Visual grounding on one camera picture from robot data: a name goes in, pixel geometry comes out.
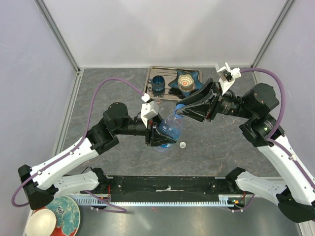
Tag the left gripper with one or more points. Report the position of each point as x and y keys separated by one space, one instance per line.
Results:
x=157 y=139

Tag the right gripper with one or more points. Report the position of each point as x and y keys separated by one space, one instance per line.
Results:
x=203 y=105

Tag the blue tinted plastic bottle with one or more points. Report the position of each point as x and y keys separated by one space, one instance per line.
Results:
x=172 y=125

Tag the blue bottle cap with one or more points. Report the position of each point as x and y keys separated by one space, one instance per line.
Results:
x=177 y=110

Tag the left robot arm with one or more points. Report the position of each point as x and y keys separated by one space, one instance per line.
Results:
x=44 y=182

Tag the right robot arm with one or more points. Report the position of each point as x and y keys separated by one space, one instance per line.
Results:
x=296 y=197

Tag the white bottle cap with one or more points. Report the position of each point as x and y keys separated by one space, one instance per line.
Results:
x=182 y=144

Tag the patterned small bowl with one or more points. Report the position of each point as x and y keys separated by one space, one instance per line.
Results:
x=185 y=82

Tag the blue star-shaped plate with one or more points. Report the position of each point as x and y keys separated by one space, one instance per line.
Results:
x=197 y=83

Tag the metal tray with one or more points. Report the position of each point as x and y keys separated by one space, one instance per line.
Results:
x=169 y=74

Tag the blue ceramic cup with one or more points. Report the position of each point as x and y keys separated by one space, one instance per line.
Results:
x=157 y=84

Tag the red floral plate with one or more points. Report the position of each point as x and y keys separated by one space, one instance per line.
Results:
x=67 y=214

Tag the white bowl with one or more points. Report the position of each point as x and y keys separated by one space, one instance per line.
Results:
x=41 y=223

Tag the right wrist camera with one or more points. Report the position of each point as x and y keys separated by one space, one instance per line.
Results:
x=227 y=76

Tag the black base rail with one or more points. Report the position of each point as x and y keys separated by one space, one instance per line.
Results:
x=162 y=189

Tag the white cable duct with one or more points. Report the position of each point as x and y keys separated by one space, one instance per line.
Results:
x=223 y=201

